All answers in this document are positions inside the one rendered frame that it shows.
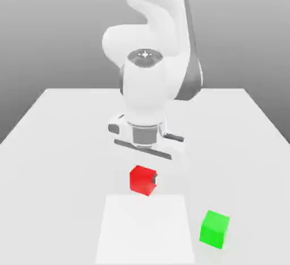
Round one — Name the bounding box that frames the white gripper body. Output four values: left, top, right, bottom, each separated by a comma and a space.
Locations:
112, 138, 187, 169

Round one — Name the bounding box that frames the small red cube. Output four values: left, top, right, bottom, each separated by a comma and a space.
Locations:
129, 164, 159, 197

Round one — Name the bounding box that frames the small green cube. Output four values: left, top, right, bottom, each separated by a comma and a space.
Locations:
199, 210, 231, 250

